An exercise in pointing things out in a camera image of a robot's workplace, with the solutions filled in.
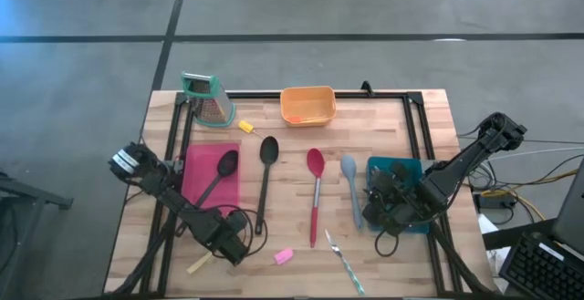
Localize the pink translucent plastic tray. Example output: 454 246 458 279
181 143 242 217

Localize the black keyboard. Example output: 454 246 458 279
498 231 584 300

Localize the yellow mini kitchen tool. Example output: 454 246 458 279
237 119 268 140

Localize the patterned-handle table knife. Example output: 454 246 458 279
324 228 367 296

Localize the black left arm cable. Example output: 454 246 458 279
212 203 270 261

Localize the white cable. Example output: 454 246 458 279
487 146 584 162

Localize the orange plastic bin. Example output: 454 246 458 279
279 85 338 128

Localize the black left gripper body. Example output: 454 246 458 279
191 207 251 267

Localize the black desk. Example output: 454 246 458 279
482 217 558 251

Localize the grey-blue silicone spoon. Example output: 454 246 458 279
339 154 365 232

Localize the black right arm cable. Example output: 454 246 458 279
373 229 402 259

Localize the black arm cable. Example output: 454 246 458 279
373 229 402 259
212 203 270 261

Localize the dark laptop screen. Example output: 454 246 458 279
551 158 584 255

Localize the large black nylon spoon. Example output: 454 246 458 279
254 135 280 236

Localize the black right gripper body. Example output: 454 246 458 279
362 160 433 237

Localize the steel box grater teal handle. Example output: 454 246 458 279
181 71 237 129

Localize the red spoon steel handle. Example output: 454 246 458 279
306 148 326 249

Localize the black metal stand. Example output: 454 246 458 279
0 160 74 300

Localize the black round-bowl spoon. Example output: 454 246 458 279
175 149 240 238

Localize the yellow cable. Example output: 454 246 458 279
481 167 584 222

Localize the white paper sheet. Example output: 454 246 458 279
476 212 503 292

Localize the teal plastic bin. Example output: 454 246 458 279
366 156 433 236

